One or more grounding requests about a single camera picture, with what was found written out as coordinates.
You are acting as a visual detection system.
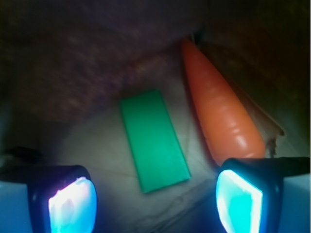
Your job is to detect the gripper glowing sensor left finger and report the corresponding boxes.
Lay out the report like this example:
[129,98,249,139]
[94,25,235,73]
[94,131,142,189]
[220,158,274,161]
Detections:
[0,166,97,233]

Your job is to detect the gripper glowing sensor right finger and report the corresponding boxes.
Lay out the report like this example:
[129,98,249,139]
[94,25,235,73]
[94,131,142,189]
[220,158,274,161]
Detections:
[216,157,311,233]

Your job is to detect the orange toy carrot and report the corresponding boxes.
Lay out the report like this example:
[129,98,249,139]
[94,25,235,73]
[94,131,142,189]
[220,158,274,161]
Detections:
[181,39,265,166]

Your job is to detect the brown paper bag bin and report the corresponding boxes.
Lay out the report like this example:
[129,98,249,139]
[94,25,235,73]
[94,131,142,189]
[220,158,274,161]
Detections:
[0,0,311,233]

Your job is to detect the green rectangular block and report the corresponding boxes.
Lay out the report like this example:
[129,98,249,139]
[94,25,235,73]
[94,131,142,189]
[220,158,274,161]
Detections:
[120,90,191,193]

